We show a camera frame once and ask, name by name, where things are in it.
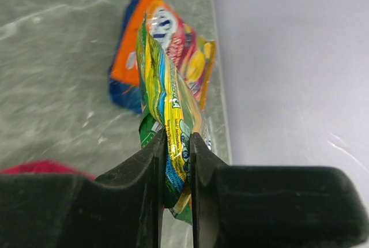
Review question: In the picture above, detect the pink snack bag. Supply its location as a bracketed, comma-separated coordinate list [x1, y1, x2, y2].
[1, 160, 95, 180]

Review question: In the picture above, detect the orange Fox's candy bag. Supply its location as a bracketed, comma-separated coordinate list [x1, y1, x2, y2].
[112, 0, 216, 109]

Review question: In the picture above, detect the blue fruit candy bag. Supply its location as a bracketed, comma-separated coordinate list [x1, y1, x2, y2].
[108, 0, 142, 115]

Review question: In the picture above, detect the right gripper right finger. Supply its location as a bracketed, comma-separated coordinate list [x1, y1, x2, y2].
[190, 133, 368, 247]

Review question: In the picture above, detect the green yellow candy bag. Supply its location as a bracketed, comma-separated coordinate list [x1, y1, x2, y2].
[135, 20, 211, 224]

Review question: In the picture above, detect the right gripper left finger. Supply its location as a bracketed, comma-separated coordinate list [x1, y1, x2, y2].
[1, 131, 164, 247]

